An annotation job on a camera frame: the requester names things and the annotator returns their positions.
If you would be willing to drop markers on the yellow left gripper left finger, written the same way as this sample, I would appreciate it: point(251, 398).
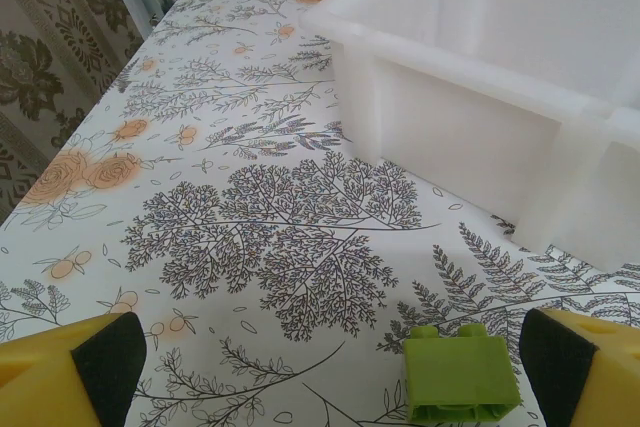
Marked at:
point(50, 382)

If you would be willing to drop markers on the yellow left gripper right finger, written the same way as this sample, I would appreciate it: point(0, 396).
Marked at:
point(600, 377)

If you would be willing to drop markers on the small green lego brick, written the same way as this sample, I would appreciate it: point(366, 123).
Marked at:
point(460, 372)

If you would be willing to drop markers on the white plastic bin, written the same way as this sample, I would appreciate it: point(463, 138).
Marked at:
point(450, 147)

